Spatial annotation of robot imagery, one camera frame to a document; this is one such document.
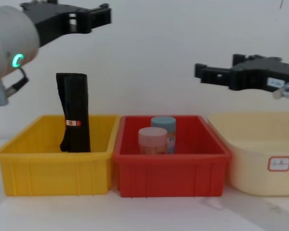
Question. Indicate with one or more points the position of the white label red border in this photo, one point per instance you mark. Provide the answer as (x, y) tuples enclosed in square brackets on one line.
[(279, 163)]

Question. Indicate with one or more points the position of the red plastic bin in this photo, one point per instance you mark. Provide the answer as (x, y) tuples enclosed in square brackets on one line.
[(168, 175)]

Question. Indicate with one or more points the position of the cream plastic basin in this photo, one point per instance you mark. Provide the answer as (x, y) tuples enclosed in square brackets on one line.
[(250, 149)]

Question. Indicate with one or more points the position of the yellow plastic bin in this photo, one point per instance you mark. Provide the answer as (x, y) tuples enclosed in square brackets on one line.
[(50, 175)]

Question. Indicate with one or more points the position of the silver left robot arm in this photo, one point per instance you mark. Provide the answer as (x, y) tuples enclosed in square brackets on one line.
[(12, 38)]

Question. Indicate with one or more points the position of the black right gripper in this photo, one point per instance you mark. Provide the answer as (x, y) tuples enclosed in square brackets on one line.
[(262, 74)]

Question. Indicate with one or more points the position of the jar with blue lid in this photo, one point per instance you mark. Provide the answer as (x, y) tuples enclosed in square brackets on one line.
[(166, 124)]

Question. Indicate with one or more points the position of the jar with pink lid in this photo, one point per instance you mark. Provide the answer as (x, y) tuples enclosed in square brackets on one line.
[(152, 142)]

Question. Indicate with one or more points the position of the black rolled bag bundle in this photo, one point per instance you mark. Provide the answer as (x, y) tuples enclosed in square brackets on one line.
[(74, 101)]

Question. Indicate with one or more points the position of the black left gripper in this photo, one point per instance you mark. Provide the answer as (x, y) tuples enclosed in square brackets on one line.
[(50, 21)]

